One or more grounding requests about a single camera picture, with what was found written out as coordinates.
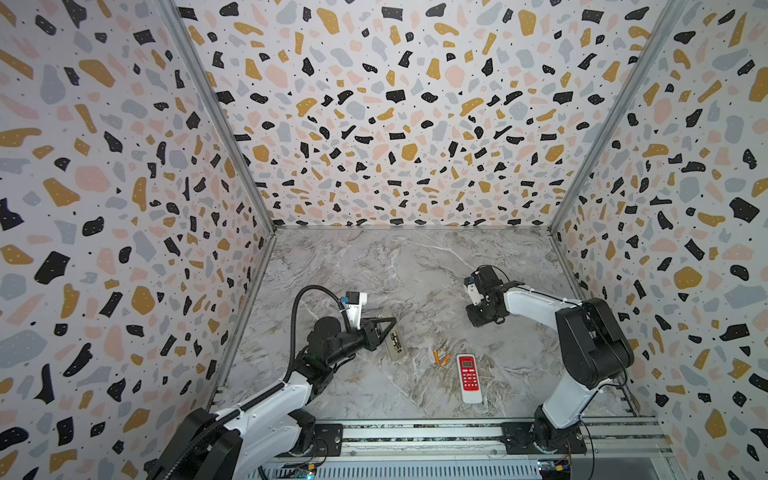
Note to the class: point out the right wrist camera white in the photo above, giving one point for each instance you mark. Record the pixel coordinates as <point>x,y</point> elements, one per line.
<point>475,296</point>

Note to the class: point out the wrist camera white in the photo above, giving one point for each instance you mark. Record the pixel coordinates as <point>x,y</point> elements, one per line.
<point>352,306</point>
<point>475,296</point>

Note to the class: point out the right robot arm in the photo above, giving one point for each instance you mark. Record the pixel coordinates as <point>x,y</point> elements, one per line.
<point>593,348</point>

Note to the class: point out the red and white remote control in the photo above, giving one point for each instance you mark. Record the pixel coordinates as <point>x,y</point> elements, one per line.
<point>469,379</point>

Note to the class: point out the orange AAA batteries pair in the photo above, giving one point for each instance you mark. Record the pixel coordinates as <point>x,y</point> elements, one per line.
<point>441,360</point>

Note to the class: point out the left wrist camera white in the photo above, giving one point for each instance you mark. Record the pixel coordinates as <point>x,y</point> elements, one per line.
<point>352,306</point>

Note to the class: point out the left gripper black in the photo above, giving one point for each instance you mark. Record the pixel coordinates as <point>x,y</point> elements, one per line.
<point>371,340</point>

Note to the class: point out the aluminium mounting rail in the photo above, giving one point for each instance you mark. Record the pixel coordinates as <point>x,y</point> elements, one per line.
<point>597,448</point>

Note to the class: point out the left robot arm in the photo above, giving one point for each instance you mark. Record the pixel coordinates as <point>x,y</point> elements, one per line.
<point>239,439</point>

